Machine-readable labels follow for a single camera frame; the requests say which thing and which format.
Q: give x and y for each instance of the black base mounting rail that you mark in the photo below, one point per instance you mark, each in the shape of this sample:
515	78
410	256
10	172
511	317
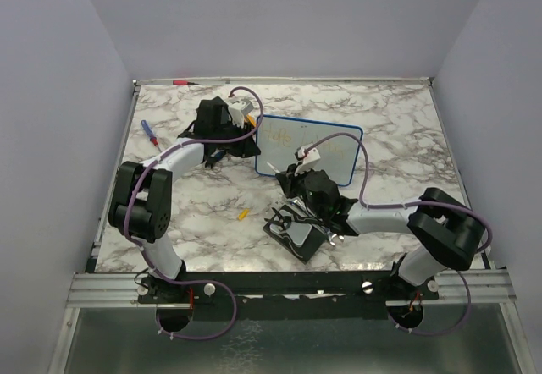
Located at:
218	296

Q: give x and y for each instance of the yellow marker cap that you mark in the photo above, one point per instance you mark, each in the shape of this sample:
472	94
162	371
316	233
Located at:
243	214

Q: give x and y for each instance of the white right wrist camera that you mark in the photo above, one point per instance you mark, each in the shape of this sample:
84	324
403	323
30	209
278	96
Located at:
307	158

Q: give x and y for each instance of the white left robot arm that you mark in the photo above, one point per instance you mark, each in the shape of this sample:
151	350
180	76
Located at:
141	203

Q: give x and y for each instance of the blue framed whiteboard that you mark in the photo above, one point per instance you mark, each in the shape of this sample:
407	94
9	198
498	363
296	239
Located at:
279	138

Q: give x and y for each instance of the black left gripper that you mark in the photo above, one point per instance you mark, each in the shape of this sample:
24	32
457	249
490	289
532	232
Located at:
244	150

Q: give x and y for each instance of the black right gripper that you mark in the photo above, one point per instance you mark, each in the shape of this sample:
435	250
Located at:
288	184

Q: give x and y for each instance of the yellow pencil behind whiteboard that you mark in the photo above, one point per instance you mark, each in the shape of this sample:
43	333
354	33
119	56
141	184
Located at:
251	121

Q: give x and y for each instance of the yellow capped white marker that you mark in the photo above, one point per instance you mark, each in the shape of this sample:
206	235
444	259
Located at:
273	167

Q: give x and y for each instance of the chrome combination wrench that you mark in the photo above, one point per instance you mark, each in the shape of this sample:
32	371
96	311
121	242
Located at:
334	238

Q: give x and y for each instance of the blue handled cutting pliers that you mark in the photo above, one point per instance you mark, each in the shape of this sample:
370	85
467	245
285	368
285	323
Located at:
216	157

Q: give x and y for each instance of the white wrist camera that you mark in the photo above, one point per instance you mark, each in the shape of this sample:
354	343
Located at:
307	158
239	108

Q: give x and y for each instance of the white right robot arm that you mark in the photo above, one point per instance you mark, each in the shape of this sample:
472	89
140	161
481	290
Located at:
449	234

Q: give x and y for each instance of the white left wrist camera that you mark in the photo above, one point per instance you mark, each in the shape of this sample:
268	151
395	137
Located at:
239	108

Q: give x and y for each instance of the red marker on rail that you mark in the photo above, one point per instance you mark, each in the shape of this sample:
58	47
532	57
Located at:
183	82

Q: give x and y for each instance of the blue red screwdriver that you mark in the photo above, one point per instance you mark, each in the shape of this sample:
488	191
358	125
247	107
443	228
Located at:
149	133

